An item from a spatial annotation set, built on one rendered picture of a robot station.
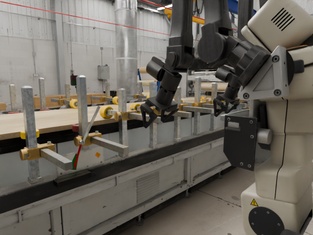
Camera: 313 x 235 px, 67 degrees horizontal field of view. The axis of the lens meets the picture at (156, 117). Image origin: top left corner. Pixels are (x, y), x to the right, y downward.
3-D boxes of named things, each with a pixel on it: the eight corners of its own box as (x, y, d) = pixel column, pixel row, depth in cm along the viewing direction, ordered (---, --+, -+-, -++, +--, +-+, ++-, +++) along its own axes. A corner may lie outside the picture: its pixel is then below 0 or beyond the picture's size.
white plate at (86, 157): (104, 163, 129) (104, 145, 127) (57, 177, 111) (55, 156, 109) (104, 163, 129) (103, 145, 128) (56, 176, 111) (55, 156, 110)
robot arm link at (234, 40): (242, 45, 56) (251, 47, 60) (213, 24, 61) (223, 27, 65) (220, 77, 61) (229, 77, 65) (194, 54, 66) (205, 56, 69)
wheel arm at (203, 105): (232, 109, 176) (232, 105, 175) (229, 110, 173) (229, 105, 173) (179, 104, 210) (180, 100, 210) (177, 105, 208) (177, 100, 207)
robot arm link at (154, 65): (176, 54, 68) (194, 56, 74) (151, 38, 74) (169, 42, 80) (161, 90, 74) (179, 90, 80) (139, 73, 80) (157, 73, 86)
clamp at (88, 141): (102, 142, 127) (101, 133, 126) (78, 147, 117) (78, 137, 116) (96, 140, 131) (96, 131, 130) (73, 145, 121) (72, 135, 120)
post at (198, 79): (199, 135, 194) (201, 76, 187) (197, 136, 192) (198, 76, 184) (195, 134, 197) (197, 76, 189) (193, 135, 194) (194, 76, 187)
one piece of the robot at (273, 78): (289, 95, 55) (286, 47, 55) (283, 97, 52) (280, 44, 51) (247, 99, 62) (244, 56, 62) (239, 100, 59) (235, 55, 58)
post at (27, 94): (41, 192, 107) (32, 86, 100) (32, 195, 105) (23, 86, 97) (38, 190, 110) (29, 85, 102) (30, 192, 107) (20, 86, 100)
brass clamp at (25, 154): (56, 155, 109) (55, 144, 108) (23, 162, 99) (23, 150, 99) (50, 152, 113) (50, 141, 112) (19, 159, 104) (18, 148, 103)
